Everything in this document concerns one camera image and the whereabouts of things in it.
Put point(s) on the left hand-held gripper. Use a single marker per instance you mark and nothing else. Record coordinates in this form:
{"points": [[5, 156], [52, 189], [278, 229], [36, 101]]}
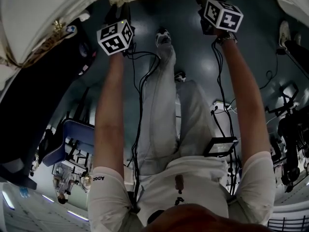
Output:
{"points": [[116, 37]]}

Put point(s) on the white ornate furniture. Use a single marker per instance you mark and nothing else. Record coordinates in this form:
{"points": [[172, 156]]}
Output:
{"points": [[36, 6]]}

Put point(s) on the person's patterned sneaker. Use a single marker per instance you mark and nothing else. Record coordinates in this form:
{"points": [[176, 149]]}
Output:
{"points": [[180, 76], [163, 36]]}

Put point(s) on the blue padded chair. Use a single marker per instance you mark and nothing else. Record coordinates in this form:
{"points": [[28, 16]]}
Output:
{"points": [[72, 129]]}

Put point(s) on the white round blue labelled container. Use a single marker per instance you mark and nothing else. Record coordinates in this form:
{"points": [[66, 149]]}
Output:
{"points": [[71, 29]]}

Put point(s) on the small black display screen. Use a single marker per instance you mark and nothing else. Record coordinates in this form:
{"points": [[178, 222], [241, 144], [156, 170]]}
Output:
{"points": [[220, 146]]}

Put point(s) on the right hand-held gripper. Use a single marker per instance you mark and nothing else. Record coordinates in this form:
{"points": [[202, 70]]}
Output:
{"points": [[222, 16]]}

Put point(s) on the person's left patterned sneaker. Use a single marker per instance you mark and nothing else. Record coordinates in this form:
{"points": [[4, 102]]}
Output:
{"points": [[163, 36]]}

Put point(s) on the person's face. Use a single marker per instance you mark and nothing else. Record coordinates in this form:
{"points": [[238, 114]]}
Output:
{"points": [[205, 219]]}

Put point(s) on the person's white t-shirt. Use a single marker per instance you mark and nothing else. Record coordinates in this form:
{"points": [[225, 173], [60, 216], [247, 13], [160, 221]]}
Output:
{"points": [[198, 178]]}

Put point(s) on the person's right forearm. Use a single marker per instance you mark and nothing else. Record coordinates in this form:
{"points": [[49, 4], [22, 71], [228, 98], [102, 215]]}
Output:
{"points": [[243, 100]]}

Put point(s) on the white power strip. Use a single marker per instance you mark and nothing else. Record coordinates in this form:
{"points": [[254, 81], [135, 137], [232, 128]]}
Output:
{"points": [[220, 106]]}

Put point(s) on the person's light grey trousers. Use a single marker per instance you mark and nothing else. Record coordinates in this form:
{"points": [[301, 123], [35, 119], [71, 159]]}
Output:
{"points": [[159, 110]]}

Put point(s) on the person's left forearm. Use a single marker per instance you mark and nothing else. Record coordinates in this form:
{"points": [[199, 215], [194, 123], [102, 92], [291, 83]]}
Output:
{"points": [[108, 105]]}

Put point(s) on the ceiling strip lights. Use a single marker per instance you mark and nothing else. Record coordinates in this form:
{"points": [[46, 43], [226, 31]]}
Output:
{"points": [[77, 215]]}

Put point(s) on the person's right patterned sneaker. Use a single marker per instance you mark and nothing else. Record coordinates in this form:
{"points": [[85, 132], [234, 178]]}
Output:
{"points": [[180, 76]]}

